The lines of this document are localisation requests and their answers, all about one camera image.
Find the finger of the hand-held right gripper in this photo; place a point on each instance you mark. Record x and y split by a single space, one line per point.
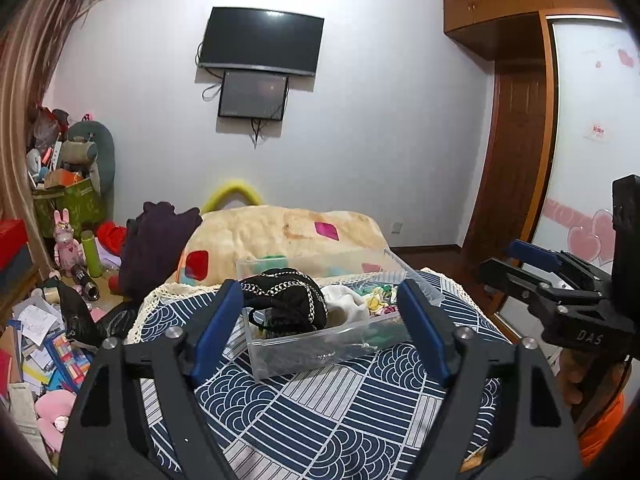
535 252
515 280

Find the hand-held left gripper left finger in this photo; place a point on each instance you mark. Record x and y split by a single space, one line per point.
220 320

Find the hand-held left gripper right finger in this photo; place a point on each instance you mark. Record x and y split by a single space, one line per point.
425 325

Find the floral cloth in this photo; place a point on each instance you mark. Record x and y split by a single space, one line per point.
382 296

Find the black patterned garment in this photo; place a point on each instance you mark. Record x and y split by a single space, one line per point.
285 300

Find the clear plastic box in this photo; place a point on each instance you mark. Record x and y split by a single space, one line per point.
350 345

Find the white knit hat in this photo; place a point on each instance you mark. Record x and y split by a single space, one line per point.
347 305

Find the silver plastic bag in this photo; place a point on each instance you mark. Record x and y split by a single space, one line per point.
320 352

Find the person's right hand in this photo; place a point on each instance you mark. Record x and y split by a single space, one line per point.
570 375

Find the brown wooden door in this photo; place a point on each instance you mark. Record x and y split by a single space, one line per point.
515 160

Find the dark purple clothes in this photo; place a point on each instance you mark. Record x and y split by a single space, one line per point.
155 250

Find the beige blanket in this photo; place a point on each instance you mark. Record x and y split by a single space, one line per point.
260 232

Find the black plastic bag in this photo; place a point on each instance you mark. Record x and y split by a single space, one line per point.
85 317

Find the red cloth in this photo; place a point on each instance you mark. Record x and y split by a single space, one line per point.
112 237

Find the black cylinder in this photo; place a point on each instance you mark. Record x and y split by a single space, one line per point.
85 282

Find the blue patterned cloth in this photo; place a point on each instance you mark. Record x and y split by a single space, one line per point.
325 425

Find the green bottle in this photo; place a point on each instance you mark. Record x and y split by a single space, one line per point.
92 255

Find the white sliding wardrobe door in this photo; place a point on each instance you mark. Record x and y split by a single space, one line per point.
590 110

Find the pink rabbit figure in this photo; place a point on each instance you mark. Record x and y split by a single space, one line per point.
66 247

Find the pile of papers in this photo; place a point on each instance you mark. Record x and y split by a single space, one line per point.
45 355

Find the green storage box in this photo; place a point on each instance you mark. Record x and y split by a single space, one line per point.
70 205

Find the pink plush toy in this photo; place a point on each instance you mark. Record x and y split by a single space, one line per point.
55 412

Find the grey green plush toy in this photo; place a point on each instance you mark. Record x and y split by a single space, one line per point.
97 150

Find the red box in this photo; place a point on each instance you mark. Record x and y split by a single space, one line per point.
11 240

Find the small black monitor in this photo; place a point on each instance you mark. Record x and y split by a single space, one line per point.
254 96

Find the grey plush bunny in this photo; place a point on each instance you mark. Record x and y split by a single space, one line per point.
34 162

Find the striped curtain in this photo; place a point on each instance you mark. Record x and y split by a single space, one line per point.
30 60

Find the white wall socket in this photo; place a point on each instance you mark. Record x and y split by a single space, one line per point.
395 227

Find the wooden wall cabinet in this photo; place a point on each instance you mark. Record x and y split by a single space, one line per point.
500 10

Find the black wall television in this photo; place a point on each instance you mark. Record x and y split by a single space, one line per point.
260 40

